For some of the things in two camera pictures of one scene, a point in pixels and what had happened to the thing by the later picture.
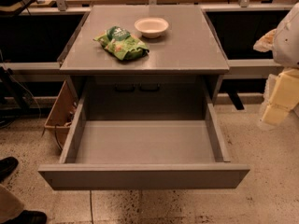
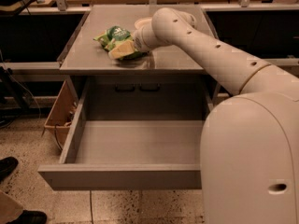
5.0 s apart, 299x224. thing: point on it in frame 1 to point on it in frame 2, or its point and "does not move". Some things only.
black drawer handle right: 149,90 does not move
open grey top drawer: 132,133 does not move
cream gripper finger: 284,97 to 144,39
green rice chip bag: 119,43 does not move
